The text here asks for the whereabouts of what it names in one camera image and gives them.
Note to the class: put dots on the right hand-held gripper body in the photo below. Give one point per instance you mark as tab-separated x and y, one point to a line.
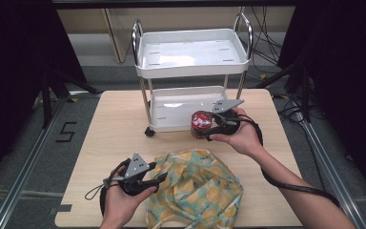
227	106

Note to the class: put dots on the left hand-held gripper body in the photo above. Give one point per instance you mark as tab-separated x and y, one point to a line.
135	170

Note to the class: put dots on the red can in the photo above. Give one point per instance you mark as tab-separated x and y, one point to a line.
200	122

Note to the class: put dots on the lemon print fabric bag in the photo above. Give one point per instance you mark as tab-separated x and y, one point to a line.
200	191

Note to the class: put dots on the white two-tier trolley cart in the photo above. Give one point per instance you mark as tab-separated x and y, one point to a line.
190	52

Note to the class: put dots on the person's right hand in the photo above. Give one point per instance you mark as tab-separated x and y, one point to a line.
244	136

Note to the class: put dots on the person's left hand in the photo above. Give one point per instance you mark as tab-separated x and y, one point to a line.
119	206

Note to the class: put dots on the black tripod stand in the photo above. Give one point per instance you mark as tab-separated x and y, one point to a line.
305	95
46	105

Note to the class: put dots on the black curtain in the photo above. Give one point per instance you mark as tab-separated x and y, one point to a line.
12	79
349	79

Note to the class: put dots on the beige wooden cabinet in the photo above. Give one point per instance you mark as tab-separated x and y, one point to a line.
117	35

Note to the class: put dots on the aluminium floor rail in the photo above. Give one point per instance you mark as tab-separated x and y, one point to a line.
22	178
330	168

